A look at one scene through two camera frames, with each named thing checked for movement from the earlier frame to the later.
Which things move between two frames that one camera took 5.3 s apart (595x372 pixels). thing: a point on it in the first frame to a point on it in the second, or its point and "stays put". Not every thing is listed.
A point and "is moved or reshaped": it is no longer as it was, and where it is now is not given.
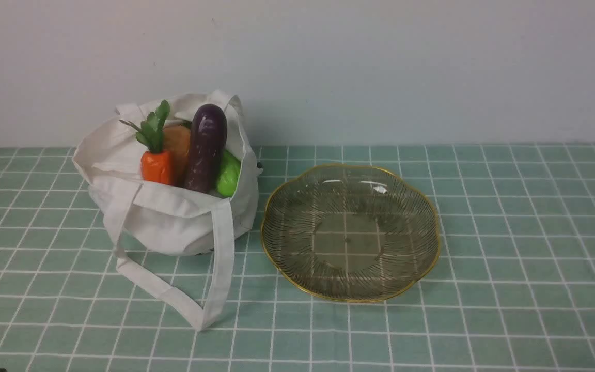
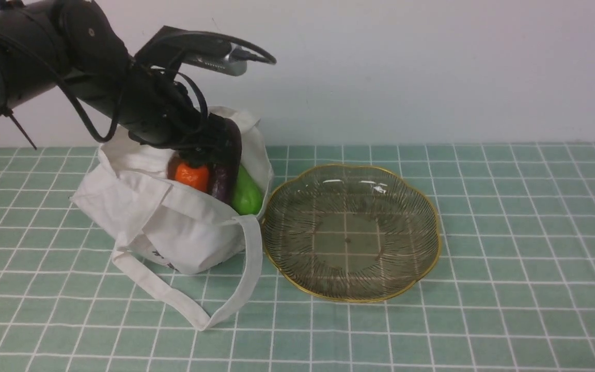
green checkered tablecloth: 530,274 stays put
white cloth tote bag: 140,217 is moved or reshaped
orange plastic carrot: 156,164 to 197,176
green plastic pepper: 228,173 to 247,196
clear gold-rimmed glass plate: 350,233 stays put
